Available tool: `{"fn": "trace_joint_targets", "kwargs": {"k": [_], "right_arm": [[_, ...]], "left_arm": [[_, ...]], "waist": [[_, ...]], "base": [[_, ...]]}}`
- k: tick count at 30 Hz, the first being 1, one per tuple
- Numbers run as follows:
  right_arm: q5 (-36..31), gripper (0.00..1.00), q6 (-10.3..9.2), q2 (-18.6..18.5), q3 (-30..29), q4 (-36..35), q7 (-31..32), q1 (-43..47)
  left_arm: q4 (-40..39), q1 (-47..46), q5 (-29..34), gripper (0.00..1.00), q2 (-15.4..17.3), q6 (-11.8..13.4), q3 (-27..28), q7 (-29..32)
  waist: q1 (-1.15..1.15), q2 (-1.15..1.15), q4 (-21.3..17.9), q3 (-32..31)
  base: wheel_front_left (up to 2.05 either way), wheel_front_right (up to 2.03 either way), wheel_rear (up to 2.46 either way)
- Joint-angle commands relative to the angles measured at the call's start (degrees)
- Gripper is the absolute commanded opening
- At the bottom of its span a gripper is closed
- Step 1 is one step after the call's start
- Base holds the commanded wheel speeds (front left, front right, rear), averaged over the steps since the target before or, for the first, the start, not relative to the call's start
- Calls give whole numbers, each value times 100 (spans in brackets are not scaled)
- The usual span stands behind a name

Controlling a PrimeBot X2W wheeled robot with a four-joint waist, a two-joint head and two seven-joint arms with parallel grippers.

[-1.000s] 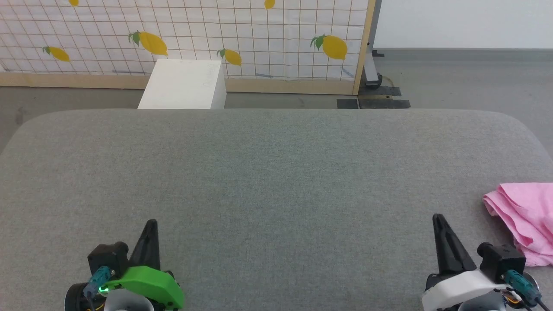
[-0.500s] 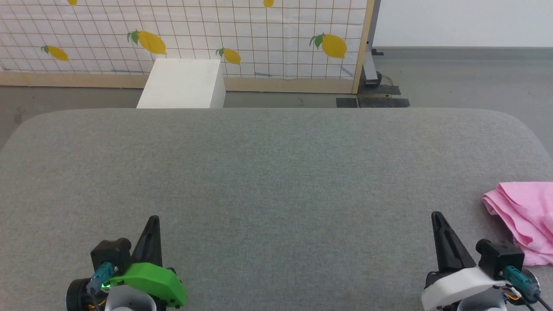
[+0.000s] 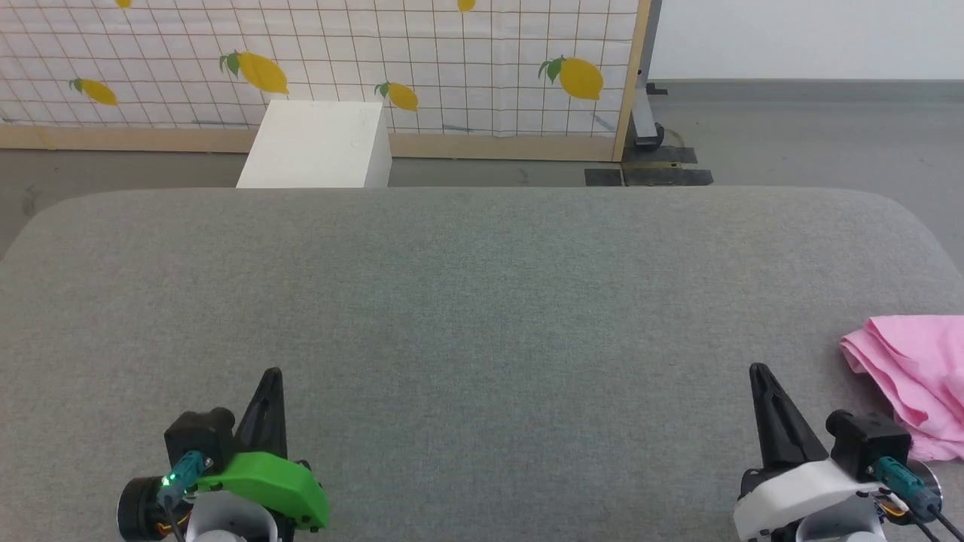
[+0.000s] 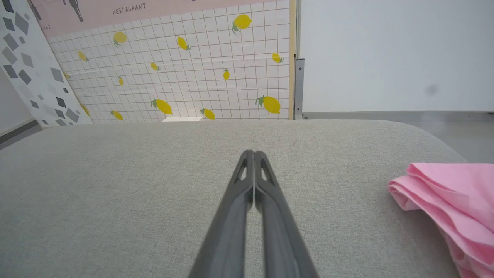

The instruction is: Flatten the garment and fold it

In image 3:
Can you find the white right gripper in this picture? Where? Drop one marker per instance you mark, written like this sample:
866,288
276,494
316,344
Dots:
798,493

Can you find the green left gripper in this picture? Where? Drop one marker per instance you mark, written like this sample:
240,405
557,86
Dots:
271,482

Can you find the pink garment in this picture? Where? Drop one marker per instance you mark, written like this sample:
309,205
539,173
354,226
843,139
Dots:
919,369

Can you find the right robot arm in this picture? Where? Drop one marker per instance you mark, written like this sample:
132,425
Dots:
836,533

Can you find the white box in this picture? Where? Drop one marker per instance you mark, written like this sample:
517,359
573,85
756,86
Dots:
316,143

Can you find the lemon print partition screen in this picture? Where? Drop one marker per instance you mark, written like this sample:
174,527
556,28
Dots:
339,45

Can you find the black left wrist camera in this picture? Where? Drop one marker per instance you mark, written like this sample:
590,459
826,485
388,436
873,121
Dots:
199,433

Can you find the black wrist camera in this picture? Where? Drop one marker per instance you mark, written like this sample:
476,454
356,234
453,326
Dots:
199,433
866,436

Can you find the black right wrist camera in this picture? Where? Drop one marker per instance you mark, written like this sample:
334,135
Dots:
866,436

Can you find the black stand base plate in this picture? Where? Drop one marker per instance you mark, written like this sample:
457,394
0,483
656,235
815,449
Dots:
663,177

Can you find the grey metal stand post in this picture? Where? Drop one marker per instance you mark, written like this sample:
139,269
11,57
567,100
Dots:
646,90

